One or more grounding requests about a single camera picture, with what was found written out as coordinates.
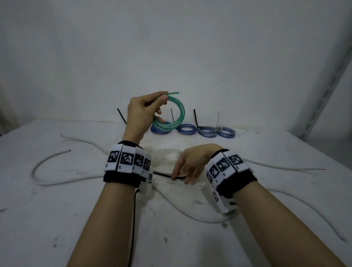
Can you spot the person's left hand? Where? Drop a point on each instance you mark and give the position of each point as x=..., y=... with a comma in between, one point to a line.
x=137, y=115

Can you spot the person's left forearm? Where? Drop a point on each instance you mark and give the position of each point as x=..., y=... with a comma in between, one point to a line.
x=104, y=228

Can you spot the person's right hand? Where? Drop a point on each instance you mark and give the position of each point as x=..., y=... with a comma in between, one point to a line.
x=192, y=162

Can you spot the white perforated shelf upright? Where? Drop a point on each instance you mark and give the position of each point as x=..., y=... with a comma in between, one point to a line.
x=324, y=88

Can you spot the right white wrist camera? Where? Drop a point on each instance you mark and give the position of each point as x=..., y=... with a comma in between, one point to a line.
x=224, y=206

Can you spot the person's right forearm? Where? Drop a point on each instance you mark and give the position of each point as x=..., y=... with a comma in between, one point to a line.
x=280, y=228

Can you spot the black marker wristband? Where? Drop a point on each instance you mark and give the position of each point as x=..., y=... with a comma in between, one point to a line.
x=121, y=178
x=239, y=187

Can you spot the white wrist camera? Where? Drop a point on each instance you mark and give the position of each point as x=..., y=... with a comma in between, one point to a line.
x=224, y=206
x=147, y=188

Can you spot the left black marker wristband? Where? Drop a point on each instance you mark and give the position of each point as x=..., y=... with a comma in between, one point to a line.
x=121, y=178

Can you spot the long black cable tie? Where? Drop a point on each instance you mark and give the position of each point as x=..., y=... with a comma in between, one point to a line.
x=165, y=174

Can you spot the right black marker wristband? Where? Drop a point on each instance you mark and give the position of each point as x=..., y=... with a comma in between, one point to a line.
x=239, y=187

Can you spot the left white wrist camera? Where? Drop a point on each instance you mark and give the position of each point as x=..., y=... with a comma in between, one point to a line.
x=147, y=188

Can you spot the curled black cable tie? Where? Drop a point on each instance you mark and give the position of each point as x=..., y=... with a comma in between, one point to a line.
x=121, y=115

